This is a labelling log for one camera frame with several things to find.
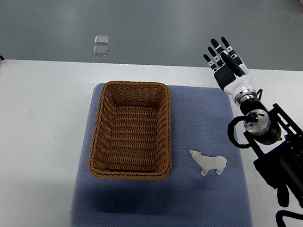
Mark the upper metal floor plate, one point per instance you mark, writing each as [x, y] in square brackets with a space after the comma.
[101, 39]

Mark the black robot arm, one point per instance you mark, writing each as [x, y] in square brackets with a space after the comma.
[274, 137]

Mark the brown wicker basket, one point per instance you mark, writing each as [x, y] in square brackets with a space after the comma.
[132, 135]

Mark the white toy polar bear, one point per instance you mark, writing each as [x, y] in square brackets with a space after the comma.
[208, 163]

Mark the blue-grey padded mat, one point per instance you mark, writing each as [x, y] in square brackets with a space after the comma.
[185, 198]

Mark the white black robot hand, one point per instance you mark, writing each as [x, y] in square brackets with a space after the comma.
[230, 72]

